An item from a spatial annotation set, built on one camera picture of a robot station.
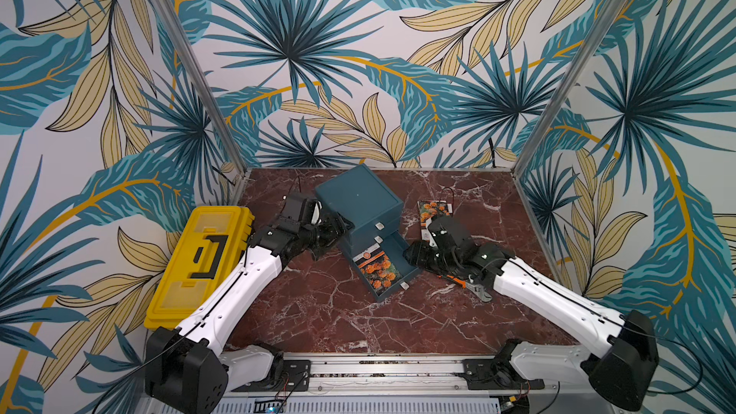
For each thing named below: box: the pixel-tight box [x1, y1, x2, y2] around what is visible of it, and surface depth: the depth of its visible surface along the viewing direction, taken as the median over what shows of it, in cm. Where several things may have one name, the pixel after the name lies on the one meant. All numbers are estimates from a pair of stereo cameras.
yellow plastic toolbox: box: [143, 205, 255, 329], surface depth 79 cm
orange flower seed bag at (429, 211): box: [416, 200, 454, 237], surface depth 108 cm
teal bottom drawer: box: [350, 230, 422, 303], surface depth 92 cm
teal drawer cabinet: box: [315, 162, 420, 288], surface depth 87 cm
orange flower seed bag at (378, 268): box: [351, 242, 402, 296], surface depth 94 cm
